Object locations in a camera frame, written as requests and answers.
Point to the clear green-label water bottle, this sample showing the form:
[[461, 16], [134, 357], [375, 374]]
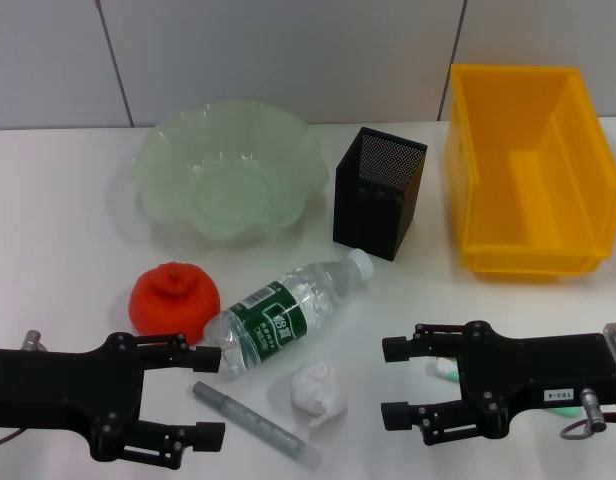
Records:
[[278, 310]]

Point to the grey marker pen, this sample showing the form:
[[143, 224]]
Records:
[[253, 425]]

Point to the yellow plastic bin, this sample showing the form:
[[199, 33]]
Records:
[[538, 200]]

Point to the pale green glass fruit plate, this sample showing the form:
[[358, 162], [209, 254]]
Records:
[[228, 190]]

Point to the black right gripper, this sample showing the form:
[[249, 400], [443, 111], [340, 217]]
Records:
[[538, 367]]

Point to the white paper ball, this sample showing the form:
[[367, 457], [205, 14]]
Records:
[[315, 387]]

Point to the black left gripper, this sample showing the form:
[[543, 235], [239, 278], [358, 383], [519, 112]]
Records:
[[63, 390]]

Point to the black mesh pen holder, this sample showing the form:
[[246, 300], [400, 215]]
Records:
[[368, 225]]

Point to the red-orange toy orange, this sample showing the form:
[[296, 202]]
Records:
[[173, 300]]

